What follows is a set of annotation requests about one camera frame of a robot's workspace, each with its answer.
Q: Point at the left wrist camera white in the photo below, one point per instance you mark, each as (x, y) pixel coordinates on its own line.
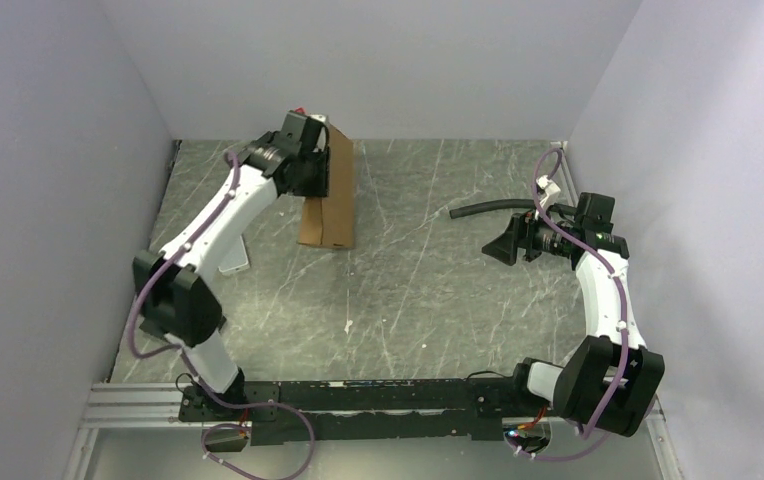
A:
(322, 118)

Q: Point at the aluminium frame rail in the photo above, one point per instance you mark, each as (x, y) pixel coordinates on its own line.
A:
(132, 406)

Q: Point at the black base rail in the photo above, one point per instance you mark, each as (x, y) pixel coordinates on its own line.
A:
(478, 408)

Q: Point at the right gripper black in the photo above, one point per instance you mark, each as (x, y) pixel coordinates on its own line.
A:
(520, 233)

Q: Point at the black foam tube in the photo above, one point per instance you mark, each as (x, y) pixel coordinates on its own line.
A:
(488, 209)

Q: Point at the clear plastic lid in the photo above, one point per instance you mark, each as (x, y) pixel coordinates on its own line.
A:
(236, 259)

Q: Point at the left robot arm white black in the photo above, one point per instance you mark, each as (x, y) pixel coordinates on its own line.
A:
(173, 296)

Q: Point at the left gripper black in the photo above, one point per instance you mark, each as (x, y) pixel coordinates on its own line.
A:
(321, 187)

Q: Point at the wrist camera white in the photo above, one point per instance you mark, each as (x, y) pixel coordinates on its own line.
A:
(548, 192)
(322, 118)

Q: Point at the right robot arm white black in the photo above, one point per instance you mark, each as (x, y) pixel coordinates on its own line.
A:
(612, 377)

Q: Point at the brown cardboard box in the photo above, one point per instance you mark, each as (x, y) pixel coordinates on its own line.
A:
(328, 222)

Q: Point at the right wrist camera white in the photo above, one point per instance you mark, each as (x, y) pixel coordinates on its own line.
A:
(548, 192)

